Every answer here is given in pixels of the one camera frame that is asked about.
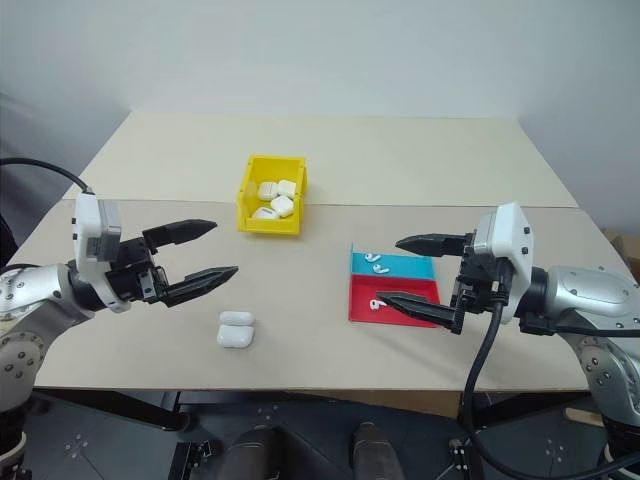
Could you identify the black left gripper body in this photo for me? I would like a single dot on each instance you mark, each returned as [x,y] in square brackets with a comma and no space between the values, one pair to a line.
[131,280]

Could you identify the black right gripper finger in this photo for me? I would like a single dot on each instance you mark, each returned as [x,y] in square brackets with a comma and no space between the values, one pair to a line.
[425,311]
[432,244]

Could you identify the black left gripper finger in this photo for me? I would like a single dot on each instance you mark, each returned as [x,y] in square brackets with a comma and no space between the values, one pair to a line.
[186,229]
[200,283]

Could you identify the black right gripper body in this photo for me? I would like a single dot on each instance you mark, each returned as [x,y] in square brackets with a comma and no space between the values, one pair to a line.
[480,280]

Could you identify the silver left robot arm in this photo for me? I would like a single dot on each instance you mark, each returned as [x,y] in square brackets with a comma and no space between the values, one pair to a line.
[30,286]

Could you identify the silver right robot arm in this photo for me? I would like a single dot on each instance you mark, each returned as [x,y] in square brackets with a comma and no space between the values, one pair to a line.
[585,292]

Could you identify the yellow plastic bin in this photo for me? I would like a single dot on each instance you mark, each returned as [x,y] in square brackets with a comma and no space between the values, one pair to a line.
[245,200]

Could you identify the blue plastic tray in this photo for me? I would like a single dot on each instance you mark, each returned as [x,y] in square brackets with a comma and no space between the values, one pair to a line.
[407,266]

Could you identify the red plastic tray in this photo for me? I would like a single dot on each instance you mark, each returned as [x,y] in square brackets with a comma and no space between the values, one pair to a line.
[362,312]

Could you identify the dark rounded shape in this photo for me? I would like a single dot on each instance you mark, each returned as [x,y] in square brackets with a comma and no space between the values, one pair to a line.
[377,452]
[252,455]

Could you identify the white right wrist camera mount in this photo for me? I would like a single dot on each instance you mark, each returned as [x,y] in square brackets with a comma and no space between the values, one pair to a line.
[510,227]

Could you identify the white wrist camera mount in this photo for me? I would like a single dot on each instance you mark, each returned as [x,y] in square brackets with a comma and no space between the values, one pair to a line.
[510,227]
[88,220]

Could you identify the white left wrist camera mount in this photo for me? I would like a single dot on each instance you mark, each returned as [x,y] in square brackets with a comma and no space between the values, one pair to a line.
[88,220]

